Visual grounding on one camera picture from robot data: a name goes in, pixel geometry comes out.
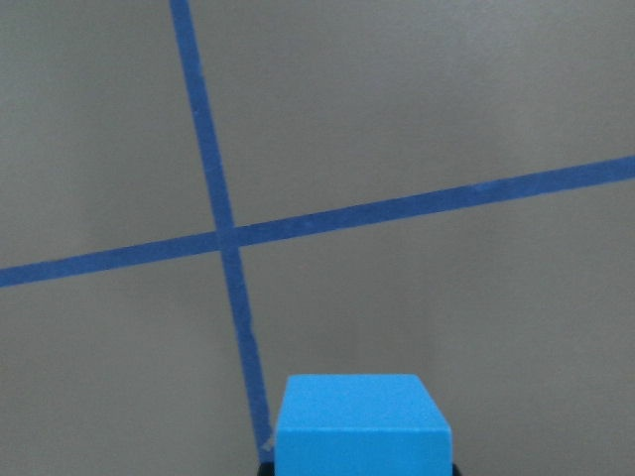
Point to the blue cube block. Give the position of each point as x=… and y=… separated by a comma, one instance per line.
x=363, y=424

